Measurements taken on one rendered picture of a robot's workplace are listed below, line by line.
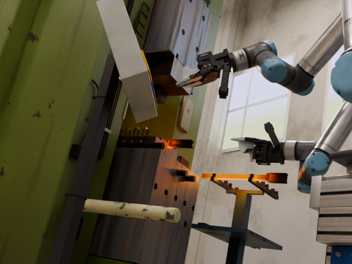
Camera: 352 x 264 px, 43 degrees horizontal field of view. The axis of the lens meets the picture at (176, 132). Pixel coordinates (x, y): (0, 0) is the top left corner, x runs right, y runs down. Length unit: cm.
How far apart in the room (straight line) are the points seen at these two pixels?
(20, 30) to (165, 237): 109
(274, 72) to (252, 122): 469
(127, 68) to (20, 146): 70
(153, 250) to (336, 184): 82
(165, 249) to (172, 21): 99
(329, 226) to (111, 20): 83
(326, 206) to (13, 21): 149
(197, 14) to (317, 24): 408
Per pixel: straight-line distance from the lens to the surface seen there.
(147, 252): 176
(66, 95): 178
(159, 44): 202
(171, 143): 194
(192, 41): 217
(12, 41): 209
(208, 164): 624
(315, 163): 153
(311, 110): 556
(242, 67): 158
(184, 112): 232
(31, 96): 192
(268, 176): 214
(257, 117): 614
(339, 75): 120
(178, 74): 203
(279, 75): 150
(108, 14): 139
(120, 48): 132
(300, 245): 507
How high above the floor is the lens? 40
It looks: 19 degrees up
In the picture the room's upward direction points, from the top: 12 degrees clockwise
